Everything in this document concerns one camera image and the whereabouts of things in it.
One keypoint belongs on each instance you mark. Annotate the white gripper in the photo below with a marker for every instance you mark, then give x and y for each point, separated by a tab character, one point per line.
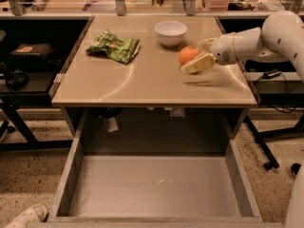
223	48

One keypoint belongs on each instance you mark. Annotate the orange fruit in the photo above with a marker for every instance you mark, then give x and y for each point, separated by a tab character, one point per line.
188	53

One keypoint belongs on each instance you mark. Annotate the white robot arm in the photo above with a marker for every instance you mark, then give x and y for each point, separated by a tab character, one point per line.
280	39

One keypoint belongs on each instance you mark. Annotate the open grey top drawer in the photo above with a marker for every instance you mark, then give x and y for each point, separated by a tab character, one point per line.
155	169

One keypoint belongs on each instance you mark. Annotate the white ceramic bowl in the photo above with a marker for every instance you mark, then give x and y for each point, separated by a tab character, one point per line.
170	33

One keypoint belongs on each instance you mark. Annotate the black power adapter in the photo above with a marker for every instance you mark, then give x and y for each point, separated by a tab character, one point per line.
271	74

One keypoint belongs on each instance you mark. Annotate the green crumpled chip bag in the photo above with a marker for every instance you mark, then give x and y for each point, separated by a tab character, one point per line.
119	50

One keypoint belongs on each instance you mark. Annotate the black shoe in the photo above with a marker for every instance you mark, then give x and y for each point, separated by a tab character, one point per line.
295	168

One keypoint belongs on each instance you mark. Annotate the white shoe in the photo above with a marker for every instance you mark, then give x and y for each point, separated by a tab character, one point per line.
36	213

